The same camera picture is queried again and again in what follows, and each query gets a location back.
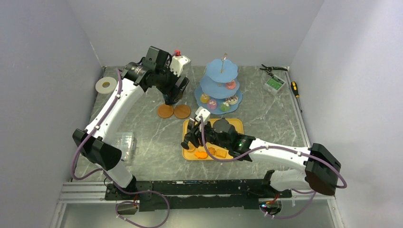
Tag white tape roll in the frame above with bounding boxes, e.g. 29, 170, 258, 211
95, 76, 117, 94

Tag dark orange swirl cookie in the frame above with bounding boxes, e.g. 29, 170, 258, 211
208, 147, 216, 155

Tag clear plastic screw box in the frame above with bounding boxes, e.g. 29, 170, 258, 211
112, 132, 137, 162

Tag black food tongs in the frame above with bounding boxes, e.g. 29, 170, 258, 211
181, 139, 196, 150

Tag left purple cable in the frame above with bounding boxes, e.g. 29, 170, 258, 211
70, 53, 171, 228

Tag square cracker biscuit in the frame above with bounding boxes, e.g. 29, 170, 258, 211
215, 150, 227, 158

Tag chocolate white sprinkled donut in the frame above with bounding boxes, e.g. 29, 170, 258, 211
225, 95, 239, 105

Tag green white electronic box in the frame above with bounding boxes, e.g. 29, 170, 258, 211
263, 74, 287, 95

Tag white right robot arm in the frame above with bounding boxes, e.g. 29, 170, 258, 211
181, 118, 347, 197

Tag blue three-tier cake stand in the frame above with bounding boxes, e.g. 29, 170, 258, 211
194, 53, 243, 115

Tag pink cupcake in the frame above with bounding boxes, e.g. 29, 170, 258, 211
225, 80, 237, 90

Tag yellow serving tray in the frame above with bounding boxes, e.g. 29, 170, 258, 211
182, 118, 244, 161

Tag right wooden coaster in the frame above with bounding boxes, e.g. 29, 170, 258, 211
173, 104, 191, 119

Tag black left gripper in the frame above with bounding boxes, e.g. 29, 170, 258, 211
155, 62, 189, 102

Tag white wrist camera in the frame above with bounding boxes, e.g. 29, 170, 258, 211
195, 106, 211, 124
169, 50, 191, 76

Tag left wooden coaster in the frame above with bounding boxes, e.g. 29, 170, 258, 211
157, 104, 174, 119

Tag yellow black screwdriver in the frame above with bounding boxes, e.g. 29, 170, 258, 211
291, 81, 303, 113

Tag black pliers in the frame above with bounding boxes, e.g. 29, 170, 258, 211
259, 64, 288, 73

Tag wooden coaster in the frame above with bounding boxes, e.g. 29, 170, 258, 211
173, 104, 191, 119
157, 104, 174, 119

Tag green cupcake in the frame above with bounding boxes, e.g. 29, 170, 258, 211
220, 102, 231, 112

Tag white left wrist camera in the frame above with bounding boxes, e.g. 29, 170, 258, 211
169, 50, 191, 76

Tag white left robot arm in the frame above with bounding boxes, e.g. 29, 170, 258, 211
70, 46, 191, 200

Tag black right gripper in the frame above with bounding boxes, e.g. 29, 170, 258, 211
185, 119, 230, 151

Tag yellow cupcake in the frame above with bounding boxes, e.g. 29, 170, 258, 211
200, 93, 210, 104

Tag orange fish-shaped cookie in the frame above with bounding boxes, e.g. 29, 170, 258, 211
194, 151, 209, 159

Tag purple cupcake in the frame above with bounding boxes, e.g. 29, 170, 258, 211
207, 99, 218, 110

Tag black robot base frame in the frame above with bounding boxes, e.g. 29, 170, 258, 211
105, 179, 292, 212

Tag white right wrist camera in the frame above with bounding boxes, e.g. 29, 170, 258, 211
195, 106, 211, 124

